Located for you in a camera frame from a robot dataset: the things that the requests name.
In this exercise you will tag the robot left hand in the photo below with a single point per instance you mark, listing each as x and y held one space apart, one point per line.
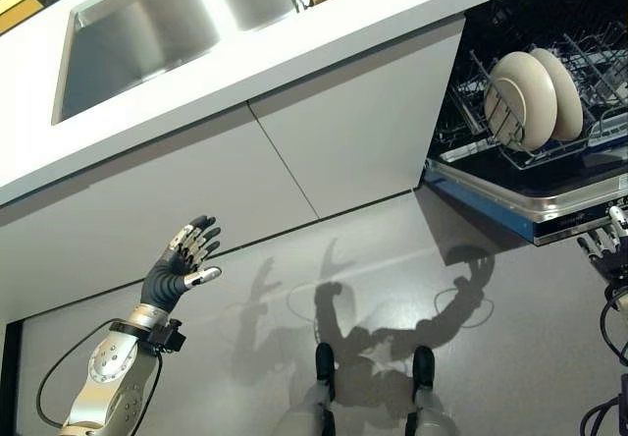
162 284

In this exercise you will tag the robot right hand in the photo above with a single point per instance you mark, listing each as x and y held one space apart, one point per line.
615 259

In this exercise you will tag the beige ceramic plate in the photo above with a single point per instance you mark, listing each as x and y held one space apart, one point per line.
530 97
569 102

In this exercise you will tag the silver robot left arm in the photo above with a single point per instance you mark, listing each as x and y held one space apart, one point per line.
108 377

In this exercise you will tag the robot left leg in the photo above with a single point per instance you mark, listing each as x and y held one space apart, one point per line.
324 362

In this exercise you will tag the robot leg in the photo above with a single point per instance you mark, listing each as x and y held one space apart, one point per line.
424 365
324 362

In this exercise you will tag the robot right leg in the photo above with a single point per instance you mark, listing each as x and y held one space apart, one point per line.
424 365

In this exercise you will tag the stainless steel sink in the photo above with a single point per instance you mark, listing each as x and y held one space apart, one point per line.
137 33

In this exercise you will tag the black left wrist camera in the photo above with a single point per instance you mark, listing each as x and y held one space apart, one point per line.
169 338

